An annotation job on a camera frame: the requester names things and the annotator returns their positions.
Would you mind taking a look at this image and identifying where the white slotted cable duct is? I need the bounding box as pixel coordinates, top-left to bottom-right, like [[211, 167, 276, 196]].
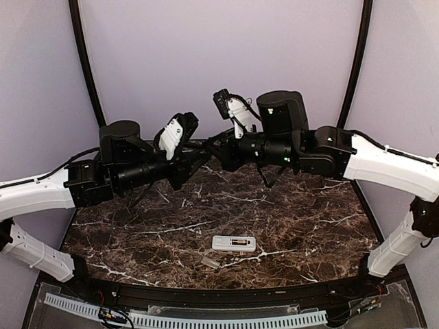
[[43, 293, 328, 328]]

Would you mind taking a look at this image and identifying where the black frame post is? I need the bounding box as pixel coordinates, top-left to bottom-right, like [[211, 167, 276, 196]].
[[336, 0, 373, 136], [68, 0, 106, 138]]

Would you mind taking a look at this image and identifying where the right black frame post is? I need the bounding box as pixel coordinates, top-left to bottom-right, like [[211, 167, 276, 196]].
[[336, 0, 373, 136]]

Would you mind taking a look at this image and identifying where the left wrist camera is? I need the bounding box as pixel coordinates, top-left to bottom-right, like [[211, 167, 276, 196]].
[[153, 112, 199, 161]]

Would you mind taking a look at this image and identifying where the grey battery cover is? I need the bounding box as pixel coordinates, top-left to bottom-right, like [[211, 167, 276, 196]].
[[201, 256, 220, 269]]

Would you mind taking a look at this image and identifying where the white remote control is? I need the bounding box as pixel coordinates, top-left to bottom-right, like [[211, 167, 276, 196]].
[[211, 235, 257, 252]]

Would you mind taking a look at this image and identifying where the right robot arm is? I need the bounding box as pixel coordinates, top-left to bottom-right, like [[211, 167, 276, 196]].
[[206, 90, 438, 297]]

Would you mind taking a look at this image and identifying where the left black frame post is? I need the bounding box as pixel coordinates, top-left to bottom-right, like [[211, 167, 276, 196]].
[[68, 0, 106, 138]]

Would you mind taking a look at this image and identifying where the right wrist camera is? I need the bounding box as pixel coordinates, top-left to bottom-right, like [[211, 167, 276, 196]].
[[213, 89, 261, 139]]

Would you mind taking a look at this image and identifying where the black front rail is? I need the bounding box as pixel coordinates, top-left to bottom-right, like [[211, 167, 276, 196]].
[[34, 263, 412, 313]]

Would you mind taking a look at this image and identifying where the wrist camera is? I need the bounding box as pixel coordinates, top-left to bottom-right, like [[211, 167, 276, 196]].
[[213, 89, 261, 139], [153, 112, 199, 161]]

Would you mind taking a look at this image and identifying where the battery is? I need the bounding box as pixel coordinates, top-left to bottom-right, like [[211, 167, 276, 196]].
[[230, 239, 250, 245]]

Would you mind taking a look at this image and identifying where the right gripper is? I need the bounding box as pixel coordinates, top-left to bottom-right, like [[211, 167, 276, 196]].
[[203, 125, 299, 171]]

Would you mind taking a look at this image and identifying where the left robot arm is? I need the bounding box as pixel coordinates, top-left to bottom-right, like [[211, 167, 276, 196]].
[[1, 113, 211, 299]]

